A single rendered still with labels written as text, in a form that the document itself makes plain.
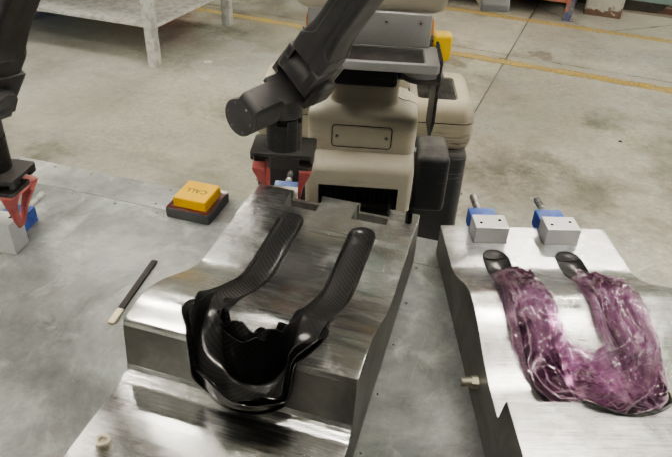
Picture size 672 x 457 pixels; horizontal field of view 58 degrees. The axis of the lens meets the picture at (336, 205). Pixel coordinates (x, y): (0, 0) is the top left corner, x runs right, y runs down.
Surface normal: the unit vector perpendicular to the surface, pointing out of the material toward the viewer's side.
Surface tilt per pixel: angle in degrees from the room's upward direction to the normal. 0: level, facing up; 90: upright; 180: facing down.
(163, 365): 83
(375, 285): 2
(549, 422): 0
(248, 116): 90
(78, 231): 0
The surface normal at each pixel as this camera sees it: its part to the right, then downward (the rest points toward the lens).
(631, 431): 0.04, -0.84
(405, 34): -0.07, 0.55
